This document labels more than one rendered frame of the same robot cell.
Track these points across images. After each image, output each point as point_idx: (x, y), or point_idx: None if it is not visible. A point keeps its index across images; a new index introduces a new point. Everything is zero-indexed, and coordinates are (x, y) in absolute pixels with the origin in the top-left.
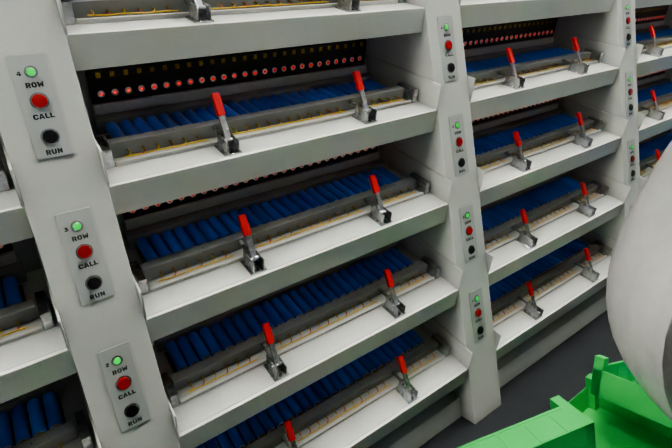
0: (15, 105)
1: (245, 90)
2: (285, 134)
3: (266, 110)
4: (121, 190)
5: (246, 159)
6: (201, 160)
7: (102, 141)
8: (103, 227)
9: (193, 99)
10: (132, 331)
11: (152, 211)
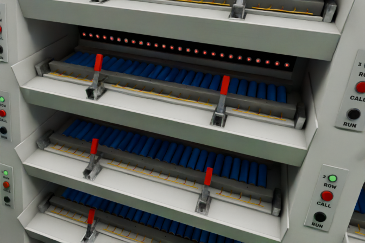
0: None
1: None
2: (152, 5)
3: None
4: (23, 0)
5: (101, 10)
6: (75, 0)
7: None
8: (10, 19)
9: None
10: (12, 88)
11: (95, 40)
